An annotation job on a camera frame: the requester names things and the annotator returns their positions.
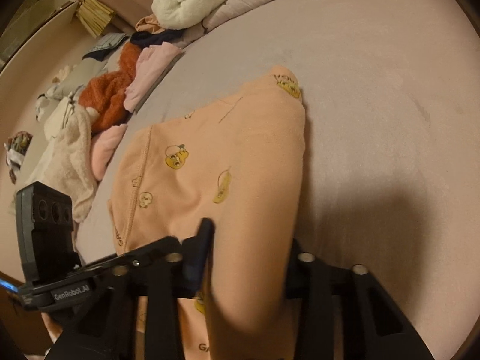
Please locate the grey plaid pillow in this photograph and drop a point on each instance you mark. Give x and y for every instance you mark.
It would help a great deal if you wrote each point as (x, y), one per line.
(105, 46)

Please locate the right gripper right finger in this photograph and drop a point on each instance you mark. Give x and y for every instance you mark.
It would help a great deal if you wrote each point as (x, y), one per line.
(372, 325)

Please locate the folded pink garment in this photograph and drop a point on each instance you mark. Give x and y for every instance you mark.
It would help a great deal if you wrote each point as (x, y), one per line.
(151, 64)

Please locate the orange printed kids garment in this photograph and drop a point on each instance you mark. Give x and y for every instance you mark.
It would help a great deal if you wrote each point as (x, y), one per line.
(239, 162)

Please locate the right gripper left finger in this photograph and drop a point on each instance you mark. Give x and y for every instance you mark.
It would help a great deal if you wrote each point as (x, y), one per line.
(165, 271)

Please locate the straw woven item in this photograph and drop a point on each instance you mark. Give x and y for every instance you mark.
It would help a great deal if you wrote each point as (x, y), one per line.
(94, 16)

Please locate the dark navy garment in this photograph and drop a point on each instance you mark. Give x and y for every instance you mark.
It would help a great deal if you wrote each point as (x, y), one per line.
(145, 39)

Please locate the rust fuzzy garment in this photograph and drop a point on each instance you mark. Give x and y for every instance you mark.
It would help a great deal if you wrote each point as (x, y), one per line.
(106, 93)

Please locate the light pink garment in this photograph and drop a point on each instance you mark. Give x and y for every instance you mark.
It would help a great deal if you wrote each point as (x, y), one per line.
(103, 147)

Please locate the cream fleece garment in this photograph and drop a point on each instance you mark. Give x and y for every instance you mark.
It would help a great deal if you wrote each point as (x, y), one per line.
(66, 164)

